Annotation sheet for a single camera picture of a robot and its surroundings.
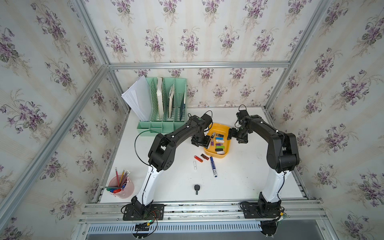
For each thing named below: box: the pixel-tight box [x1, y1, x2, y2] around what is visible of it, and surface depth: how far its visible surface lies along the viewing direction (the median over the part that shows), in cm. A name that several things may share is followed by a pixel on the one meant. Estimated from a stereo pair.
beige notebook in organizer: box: [168, 84, 175, 119], surface depth 103 cm
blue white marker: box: [210, 156, 218, 178], surface depth 89 cm
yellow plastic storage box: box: [204, 123, 230, 159], surface depth 103 cm
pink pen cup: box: [108, 174, 135, 199], surface depth 76 cm
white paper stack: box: [121, 75, 152, 121], surface depth 98 cm
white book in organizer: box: [156, 77, 164, 120], surface depth 100 cm
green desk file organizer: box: [137, 77, 187, 137], surface depth 106 cm
